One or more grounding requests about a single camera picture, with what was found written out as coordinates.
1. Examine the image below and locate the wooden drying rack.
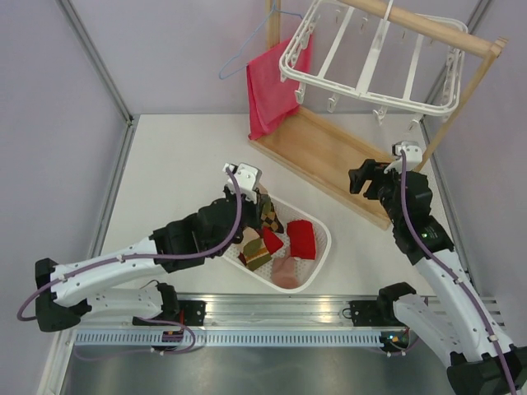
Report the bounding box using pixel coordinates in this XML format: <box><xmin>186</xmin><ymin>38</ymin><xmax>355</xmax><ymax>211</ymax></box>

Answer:
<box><xmin>251</xmin><ymin>1</ymin><xmax>508</xmax><ymax>230</ymax></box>

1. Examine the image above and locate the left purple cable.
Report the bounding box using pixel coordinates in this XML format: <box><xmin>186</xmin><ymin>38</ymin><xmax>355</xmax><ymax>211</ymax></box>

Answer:
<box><xmin>16</xmin><ymin>172</ymin><xmax>244</xmax><ymax>322</ymax></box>

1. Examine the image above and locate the blue wire hanger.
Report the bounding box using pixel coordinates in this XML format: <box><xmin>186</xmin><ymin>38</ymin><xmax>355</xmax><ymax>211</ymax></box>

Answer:
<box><xmin>217</xmin><ymin>0</ymin><xmax>317</xmax><ymax>80</ymax></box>

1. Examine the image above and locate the white perforated plastic basket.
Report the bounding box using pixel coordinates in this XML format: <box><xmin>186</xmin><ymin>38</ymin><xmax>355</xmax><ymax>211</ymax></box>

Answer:
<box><xmin>223</xmin><ymin>196</ymin><xmax>332</xmax><ymax>293</ymax></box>

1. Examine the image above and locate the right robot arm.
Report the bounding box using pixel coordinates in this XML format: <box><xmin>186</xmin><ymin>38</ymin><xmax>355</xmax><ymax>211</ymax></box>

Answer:
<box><xmin>348</xmin><ymin>159</ymin><xmax>526</xmax><ymax>394</ymax></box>

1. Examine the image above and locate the pink sock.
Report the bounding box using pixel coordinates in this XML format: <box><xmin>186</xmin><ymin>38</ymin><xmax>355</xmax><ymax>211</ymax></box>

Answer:
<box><xmin>271</xmin><ymin>257</ymin><xmax>299</xmax><ymax>289</ymax></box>

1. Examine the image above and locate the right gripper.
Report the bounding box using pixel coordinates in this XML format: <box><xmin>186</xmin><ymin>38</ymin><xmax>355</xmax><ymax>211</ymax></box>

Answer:
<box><xmin>348</xmin><ymin>157</ymin><xmax>410</xmax><ymax>225</ymax></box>

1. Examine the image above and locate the white clip drying hanger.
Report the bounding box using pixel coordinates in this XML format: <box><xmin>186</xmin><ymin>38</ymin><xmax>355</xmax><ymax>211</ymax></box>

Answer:
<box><xmin>278</xmin><ymin>1</ymin><xmax>464</xmax><ymax>126</ymax></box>

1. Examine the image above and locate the maroon striped sock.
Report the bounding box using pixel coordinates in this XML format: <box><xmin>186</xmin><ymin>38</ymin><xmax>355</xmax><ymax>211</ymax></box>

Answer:
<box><xmin>236</xmin><ymin>227</ymin><xmax>272</xmax><ymax>272</ymax></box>
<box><xmin>257</xmin><ymin>185</ymin><xmax>273</xmax><ymax>221</ymax></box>

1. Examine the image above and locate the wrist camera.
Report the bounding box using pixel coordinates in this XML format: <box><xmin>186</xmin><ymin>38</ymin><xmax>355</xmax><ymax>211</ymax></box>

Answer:
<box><xmin>223</xmin><ymin>163</ymin><xmax>262</xmax><ymax>202</ymax></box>
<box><xmin>390</xmin><ymin>141</ymin><xmax>422</xmax><ymax>173</ymax></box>

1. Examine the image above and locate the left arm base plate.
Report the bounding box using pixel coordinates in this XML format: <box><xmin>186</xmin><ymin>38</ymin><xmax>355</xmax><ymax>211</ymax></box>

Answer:
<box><xmin>132</xmin><ymin>300</ymin><xmax>207</xmax><ymax>327</ymax></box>

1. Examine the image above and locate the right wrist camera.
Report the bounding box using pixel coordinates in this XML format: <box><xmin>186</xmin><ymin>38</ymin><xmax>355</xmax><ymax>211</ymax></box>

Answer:
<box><xmin>390</xmin><ymin>141</ymin><xmax>422</xmax><ymax>173</ymax></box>

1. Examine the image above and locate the plain red sock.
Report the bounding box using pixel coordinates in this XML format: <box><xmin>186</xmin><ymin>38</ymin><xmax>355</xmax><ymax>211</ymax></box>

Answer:
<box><xmin>287</xmin><ymin>220</ymin><xmax>316</xmax><ymax>260</ymax></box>

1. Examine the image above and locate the pink cloth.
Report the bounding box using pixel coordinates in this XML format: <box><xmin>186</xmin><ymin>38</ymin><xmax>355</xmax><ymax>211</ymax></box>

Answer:
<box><xmin>246</xmin><ymin>39</ymin><xmax>300</xmax><ymax>141</ymax></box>

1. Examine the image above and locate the slotted cable duct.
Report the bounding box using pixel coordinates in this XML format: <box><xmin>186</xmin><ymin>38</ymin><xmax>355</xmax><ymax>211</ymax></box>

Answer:
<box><xmin>74</xmin><ymin>329</ymin><xmax>382</xmax><ymax>347</ymax></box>

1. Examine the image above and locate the red sock with white print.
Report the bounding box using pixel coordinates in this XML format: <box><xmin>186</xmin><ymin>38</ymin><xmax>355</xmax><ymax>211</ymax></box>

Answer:
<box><xmin>262</xmin><ymin>227</ymin><xmax>284</xmax><ymax>255</ymax></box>

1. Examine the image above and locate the brown argyle sock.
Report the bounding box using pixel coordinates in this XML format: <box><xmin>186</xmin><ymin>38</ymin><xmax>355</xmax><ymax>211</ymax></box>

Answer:
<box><xmin>261</xmin><ymin>206</ymin><xmax>285</xmax><ymax>234</ymax></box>

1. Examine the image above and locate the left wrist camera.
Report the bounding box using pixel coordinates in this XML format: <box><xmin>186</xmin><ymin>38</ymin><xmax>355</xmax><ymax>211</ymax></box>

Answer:
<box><xmin>223</xmin><ymin>163</ymin><xmax>262</xmax><ymax>202</ymax></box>

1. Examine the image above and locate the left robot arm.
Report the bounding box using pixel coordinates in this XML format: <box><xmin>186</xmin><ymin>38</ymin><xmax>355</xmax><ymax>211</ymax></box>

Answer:
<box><xmin>35</xmin><ymin>186</ymin><xmax>270</xmax><ymax>332</ymax></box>

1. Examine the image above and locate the aluminium mounting rail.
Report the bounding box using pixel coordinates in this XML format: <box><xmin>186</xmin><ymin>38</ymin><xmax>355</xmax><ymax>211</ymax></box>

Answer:
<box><xmin>57</xmin><ymin>292</ymin><xmax>501</xmax><ymax>328</ymax></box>

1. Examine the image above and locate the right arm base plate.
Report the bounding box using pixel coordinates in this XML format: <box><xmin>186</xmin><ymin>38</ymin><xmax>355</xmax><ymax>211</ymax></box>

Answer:
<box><xmin>349</xmin><ymin>300</ymin><xmax>398</xmax><ymax>328</ymax></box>

